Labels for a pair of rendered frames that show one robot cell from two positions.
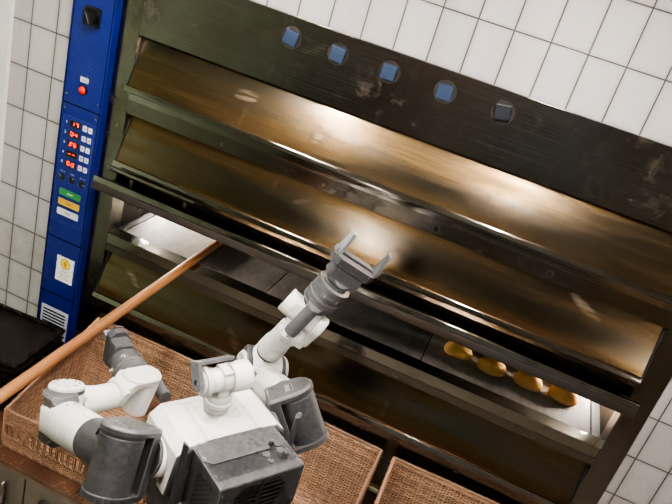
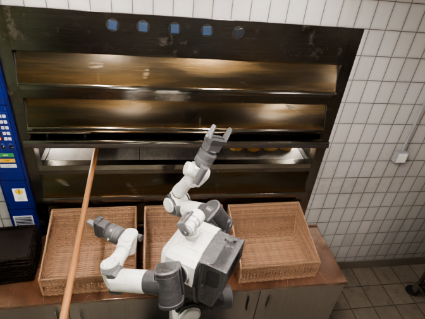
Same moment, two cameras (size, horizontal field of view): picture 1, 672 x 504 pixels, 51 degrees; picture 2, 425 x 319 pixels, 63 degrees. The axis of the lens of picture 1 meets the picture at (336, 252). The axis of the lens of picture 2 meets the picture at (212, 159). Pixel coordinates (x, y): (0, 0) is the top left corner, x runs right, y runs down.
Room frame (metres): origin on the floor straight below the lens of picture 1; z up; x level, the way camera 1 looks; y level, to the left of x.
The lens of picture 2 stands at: (0.23, 0.53, 2.50)
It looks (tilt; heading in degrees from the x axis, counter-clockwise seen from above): 34 degrees down; 336
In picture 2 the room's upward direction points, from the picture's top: 6 degrees clockwise
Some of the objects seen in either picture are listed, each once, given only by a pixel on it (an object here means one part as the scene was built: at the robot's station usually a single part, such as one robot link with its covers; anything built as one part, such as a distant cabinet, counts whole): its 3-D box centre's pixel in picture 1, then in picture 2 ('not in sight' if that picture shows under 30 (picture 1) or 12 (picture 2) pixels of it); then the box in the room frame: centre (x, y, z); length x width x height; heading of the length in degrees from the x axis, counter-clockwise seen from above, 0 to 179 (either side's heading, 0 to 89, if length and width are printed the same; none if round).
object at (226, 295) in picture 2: not in sight; (203, 295); (1.18, 0.06, 1.00); 0.28 x 0.13 x 0.18; 79
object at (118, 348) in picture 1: (121, 357); (106, 230); (1.54, 0.47, 1.19); 0.12 x 0.10 x 0.13; 44
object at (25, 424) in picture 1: (119, 408); (92, 247); (1.89, 0.55, 0.72); 0.56 x 0.49 x 0.28; 79
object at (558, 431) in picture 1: (336, 334); (183, 164); (2.05, -0.09, 1.16); 1.80 x 0.06 x 0.04; 78
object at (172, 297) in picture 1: (323, 370); (183, 183); (2.03, -0.08, 1.02); 1.79 x 0.11 x 0.19; 78
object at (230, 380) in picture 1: (224, 382); (192, 224); (1.21, 0.14, 1.46); 0.10 x 0.07 x 0.09; 134
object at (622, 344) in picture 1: (367, 237); (186, 115); (2.03, -0.08, 1.54); 1.79 x 0.11 x 0.19; 78
